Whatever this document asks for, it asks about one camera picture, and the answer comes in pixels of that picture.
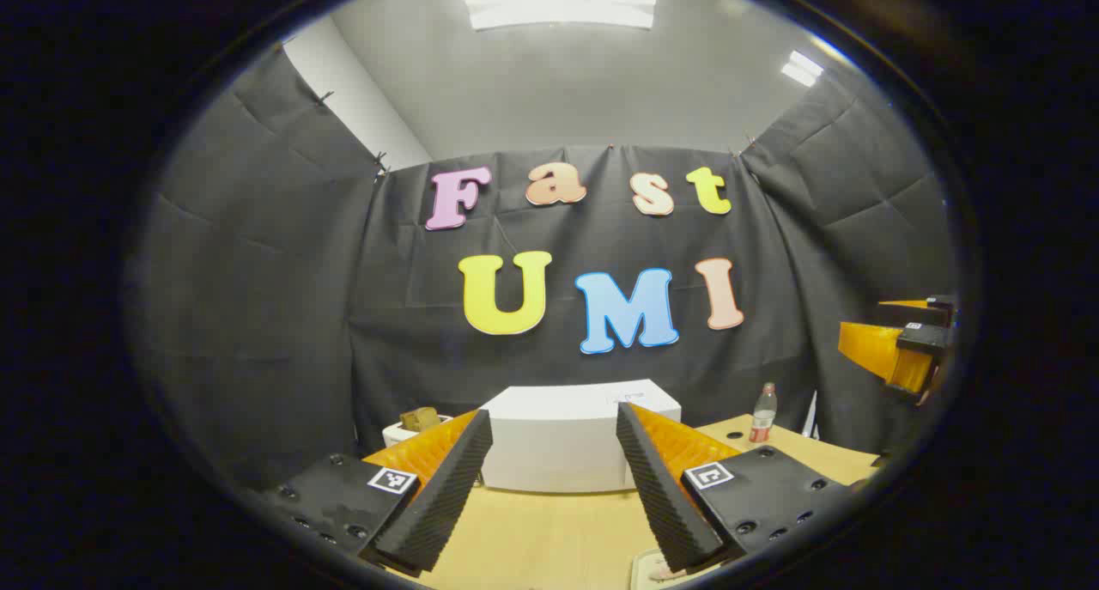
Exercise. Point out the white toaster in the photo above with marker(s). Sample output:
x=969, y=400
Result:
x=397, y=435

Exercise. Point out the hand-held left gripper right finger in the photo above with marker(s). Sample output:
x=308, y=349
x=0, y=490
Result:
x=661, y=504

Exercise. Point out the brown bread slice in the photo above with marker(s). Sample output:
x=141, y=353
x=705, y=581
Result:
x=419, y=419

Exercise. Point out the clear plastic bottle red label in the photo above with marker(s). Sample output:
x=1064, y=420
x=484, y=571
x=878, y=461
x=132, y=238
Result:
x=762, y=418

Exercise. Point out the small ceiling light panel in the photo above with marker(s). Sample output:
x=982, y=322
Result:
x=802, y=68

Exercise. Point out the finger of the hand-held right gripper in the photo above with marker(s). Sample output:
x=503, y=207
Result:
x=940, y=302
x=876, y=345

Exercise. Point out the large ceiling light panel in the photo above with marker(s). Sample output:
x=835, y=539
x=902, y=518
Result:
x=558, y=4

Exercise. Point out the black backdrop cloth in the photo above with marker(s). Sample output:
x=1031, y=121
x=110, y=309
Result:
x=258, y=315

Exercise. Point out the white microwave oven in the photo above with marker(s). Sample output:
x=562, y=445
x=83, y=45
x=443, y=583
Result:
x=558, y=444

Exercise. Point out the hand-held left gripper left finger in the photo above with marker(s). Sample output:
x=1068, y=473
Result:
x=446, y=495

